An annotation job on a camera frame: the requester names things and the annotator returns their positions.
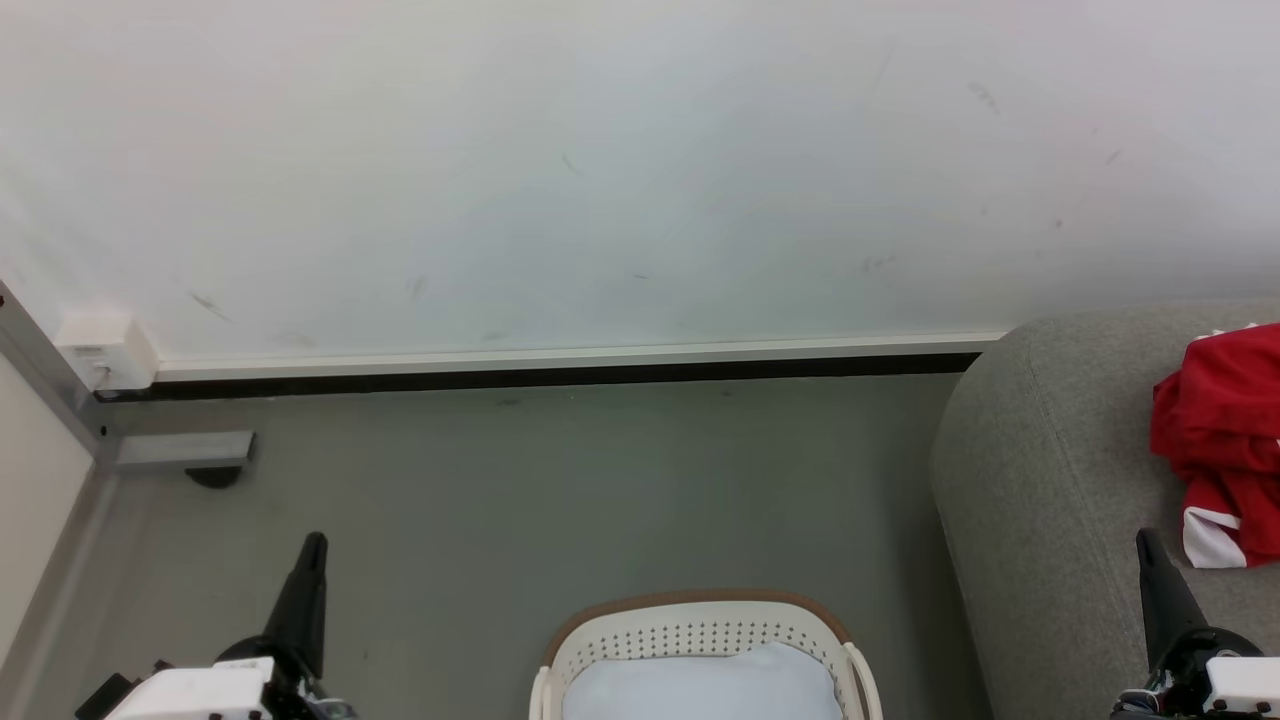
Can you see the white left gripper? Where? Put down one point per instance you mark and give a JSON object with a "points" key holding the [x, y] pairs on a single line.
{"points": [[195, 692]]}

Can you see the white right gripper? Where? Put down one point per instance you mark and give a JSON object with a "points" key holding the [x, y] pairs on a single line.
{"points": [[1235, 685]]}

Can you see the red and white garment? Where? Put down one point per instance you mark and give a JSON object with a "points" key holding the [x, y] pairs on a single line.
{"points": [[1225, 420]]}

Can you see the grey fabric sofa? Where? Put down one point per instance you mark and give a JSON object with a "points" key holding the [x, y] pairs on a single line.
{"points": [[1060, 450]]}

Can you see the beige partition panel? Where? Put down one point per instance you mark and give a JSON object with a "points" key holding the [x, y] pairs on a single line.
{"points": [[35, 500]]}

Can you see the black baseboard strip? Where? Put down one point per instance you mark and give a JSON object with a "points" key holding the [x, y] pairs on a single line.
{"points": [[540, 376]]}

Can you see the white perforated laundry basket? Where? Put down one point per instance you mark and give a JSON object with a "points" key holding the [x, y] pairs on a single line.
{"points": [[700, 625]]}

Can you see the light blue cloth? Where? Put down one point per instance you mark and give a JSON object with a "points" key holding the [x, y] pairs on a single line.
{"points": [[700, 685]]}

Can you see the black frame foot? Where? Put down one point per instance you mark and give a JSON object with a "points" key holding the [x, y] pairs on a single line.
{"points": [[213, 477]]}

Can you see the grey metal partition frame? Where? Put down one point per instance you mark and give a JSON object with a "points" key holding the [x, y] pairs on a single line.
{"points": [[185, 450]]}

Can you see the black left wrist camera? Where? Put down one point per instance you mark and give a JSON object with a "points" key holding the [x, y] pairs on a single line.
{"points": [[100, 700]]}

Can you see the white wall junction box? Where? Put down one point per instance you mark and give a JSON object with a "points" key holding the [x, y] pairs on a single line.
{"points": [[108, 350]]}

